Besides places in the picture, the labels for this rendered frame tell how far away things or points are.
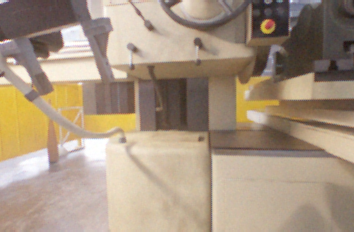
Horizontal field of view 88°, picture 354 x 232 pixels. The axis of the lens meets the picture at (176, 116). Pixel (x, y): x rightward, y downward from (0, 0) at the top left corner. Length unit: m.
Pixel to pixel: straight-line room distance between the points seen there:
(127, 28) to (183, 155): 0.72
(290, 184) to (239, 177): 0.24
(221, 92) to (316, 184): 0.88
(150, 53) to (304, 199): 1.05
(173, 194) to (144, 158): 0.25
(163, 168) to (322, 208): 0.80
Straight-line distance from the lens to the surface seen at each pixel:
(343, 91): 0.92
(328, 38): 0.96
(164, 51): 0.98
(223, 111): 1.59
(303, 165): 1.11
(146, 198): 1.16
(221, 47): 0.96
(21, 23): 0.40
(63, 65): 1.61
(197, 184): 1.06
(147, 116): 1.67
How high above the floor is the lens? 0.85
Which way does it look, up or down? 4 degrees down
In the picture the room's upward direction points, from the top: 1 degrees counter-clockwise
